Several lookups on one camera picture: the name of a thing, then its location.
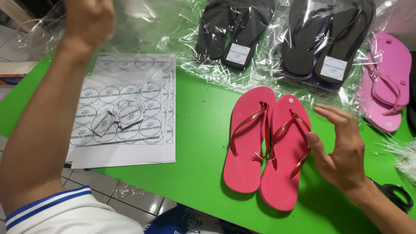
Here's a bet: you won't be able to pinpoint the large black flip-flop with label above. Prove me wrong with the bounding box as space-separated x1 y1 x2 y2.
313 0 376 85

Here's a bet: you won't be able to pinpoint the empty clear plastic bag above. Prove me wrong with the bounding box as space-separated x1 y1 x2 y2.
18 0 199 65

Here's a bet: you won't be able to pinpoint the clear plastic scrap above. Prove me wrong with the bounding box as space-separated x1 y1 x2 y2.
111 181 154 201

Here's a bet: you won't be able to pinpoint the blue printed cloth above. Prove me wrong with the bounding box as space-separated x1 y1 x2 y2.
143 203 257 234

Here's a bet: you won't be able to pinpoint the pile of cut paper labels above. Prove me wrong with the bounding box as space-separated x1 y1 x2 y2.
90 98 146 138

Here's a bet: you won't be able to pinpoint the person's left hand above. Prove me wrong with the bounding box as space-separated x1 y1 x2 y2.
63 0 116 54

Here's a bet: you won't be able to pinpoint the black scissors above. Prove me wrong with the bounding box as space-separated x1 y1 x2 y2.
369 177 414 214

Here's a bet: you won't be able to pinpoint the white square label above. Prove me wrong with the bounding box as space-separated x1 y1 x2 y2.
320 56 348 81
226 43 251 66

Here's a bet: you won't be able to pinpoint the red flip-flop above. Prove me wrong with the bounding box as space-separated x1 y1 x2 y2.
223 86 277 194
259 94 312 212

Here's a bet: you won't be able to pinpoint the stack of printed label sheets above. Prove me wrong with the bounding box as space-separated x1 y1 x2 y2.
66 53 177 169

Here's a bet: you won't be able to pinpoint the pink flip-flop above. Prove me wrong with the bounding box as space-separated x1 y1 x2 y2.
370 32 412 108
357 60 402 133

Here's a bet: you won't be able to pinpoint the dark flip-flop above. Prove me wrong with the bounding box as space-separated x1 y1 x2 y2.
407 51 416 130

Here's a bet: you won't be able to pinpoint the cardboard box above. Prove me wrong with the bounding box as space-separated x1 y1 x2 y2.
0 61 38 86

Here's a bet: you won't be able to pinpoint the heap of white plastic tag pins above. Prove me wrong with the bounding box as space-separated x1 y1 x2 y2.
374 136 416 184

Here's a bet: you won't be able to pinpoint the person's right hand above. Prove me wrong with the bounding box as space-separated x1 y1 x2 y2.
306 104 370 193

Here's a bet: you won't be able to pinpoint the white shirt with blue stripes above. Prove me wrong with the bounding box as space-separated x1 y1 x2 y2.
5 185 144 234

